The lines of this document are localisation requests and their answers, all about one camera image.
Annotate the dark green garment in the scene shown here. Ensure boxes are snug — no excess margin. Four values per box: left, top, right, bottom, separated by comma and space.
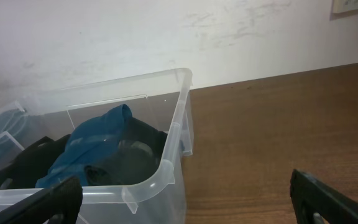
85, 118, 168, 186

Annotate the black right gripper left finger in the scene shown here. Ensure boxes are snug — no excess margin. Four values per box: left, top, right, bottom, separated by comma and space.
0, 177, 83, 224

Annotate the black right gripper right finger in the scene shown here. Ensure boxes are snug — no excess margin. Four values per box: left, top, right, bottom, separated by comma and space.
290, 169, 358, 224

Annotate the black garment with tape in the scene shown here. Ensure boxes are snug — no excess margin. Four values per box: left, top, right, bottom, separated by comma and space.
0, 134, 70, 190

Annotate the blue garment with tape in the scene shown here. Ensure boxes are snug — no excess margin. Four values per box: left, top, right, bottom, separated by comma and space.
35, 104, 132, 188

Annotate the white wall control panel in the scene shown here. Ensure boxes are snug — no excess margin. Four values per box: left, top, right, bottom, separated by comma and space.
330, 0, 358, 20

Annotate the clear plastic storage container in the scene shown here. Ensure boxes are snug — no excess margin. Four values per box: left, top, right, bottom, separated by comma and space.
0, 68, 194, 223

